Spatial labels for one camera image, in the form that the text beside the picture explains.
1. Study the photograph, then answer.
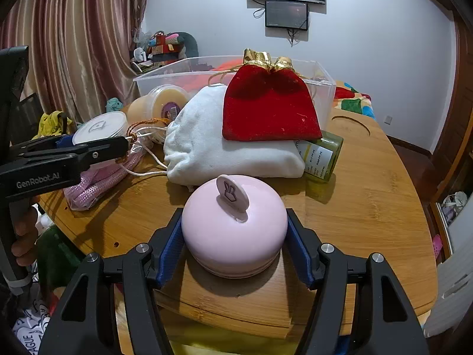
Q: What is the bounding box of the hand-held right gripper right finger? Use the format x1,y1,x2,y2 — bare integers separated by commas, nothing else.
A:
283,208,431,355

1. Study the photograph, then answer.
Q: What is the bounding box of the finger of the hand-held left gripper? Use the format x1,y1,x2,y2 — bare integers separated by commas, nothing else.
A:
9,135,89,156
74,135,129,167

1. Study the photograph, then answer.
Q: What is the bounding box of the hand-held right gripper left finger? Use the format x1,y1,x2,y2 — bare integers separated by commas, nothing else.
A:
41,209,185,355

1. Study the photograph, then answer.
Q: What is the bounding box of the pink mesh pouch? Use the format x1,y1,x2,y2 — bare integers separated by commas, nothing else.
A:
63,148,146,211

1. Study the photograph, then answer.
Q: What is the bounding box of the pink round lidded jar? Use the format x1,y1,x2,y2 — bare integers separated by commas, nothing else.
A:
181,174,289,279

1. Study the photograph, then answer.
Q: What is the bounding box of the clear plastic storage box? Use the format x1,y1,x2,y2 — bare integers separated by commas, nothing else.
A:
133,56,338,134

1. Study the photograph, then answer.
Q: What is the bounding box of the person's left hand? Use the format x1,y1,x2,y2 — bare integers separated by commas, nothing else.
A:
10,196,41,269

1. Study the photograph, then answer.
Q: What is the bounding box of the white round lidded container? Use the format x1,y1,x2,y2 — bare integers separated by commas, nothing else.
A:
72,111,129,146

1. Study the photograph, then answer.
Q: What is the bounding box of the black chair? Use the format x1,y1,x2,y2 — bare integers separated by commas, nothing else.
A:
9,94,76,143

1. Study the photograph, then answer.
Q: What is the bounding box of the yellowish translucent lidded jar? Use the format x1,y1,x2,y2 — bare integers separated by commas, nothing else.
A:
127,84,191,145

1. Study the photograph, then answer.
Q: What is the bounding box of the wooden desk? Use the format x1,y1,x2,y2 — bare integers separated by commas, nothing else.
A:
37,107,440,355

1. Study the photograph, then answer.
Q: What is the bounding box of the dark green cloth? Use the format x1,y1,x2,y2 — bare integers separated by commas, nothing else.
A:
37,225,84,291

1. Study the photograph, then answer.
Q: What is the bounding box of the striped pink curtain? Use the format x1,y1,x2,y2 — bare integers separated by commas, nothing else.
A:
0,0,148,126

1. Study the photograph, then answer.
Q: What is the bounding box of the green labelled jar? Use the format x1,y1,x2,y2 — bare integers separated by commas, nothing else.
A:
296,131,344,183

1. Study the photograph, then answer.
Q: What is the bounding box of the pale yellow cloth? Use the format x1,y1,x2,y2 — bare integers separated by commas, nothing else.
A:
163,325,307,355

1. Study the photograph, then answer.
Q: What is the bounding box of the colourful stuffed toy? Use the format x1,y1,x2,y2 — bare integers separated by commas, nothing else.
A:
148,30,185,60

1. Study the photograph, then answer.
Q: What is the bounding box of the grey round cushion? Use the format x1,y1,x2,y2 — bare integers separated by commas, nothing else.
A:
180,31,200,59

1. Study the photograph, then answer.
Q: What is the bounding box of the red velvet pouch gold trim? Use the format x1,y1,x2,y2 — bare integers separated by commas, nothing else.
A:
222,48,323,143

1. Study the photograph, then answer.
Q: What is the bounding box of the white printed cloth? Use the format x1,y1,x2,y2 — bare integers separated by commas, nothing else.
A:
11,298,50,355

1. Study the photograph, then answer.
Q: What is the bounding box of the colourful patchwork bed blanket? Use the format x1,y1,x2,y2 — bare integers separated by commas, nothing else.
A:
333,81,378,121

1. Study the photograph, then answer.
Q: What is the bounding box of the white ribbed suitcase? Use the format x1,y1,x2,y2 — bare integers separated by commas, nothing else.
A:
423,211,473,339

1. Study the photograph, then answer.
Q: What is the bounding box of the brown braided cord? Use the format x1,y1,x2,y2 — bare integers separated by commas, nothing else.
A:
127,117,172,145

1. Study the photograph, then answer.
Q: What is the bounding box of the white drawstring cloth pouch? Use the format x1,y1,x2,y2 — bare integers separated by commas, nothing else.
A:
124,85,307,186

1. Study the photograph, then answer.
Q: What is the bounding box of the wooden door frame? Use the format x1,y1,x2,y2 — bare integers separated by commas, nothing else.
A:
406,0,473,230

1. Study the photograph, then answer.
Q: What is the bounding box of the small black wall monitor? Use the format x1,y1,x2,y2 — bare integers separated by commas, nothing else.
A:
265,0,310,31

